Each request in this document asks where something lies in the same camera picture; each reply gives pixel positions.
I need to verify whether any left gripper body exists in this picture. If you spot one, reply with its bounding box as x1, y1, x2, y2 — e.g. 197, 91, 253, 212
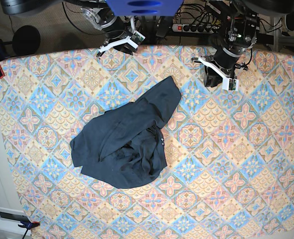
211, 47, 242, 75

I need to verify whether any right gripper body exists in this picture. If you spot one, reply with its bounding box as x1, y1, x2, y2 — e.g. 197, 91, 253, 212
104, 23, 132, 46

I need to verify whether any dark navy t-shirt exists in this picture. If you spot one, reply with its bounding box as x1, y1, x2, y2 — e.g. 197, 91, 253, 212
70, 77, 181, 189

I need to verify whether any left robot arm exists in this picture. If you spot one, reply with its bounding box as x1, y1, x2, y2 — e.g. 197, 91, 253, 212
203, 0, 259, 90

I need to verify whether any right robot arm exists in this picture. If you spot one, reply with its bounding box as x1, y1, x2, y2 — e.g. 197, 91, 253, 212
62, 0, 145, 57

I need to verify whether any white power strip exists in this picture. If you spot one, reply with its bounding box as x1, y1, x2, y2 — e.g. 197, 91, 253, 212
171, 23, 218, 34

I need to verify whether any blue orange clamp bottom left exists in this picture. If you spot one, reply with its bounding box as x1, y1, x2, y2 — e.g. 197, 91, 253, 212
0, 218, 40, 237

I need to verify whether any white floor vent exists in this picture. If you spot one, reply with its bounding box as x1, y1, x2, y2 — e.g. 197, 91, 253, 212
0, 207, 29, 236

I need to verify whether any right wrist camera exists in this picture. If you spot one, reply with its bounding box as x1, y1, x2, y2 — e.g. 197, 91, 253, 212
132, 31, 145, 45

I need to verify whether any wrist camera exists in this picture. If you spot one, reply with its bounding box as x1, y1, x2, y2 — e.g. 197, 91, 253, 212
132, 31, 145, 45
222, 78, 239, 91

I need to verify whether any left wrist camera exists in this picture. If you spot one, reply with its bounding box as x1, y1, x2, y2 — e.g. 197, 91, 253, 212
222, 78, 239, 91

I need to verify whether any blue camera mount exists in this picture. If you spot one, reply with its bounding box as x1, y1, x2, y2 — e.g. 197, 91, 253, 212
106, 0, 183, 16

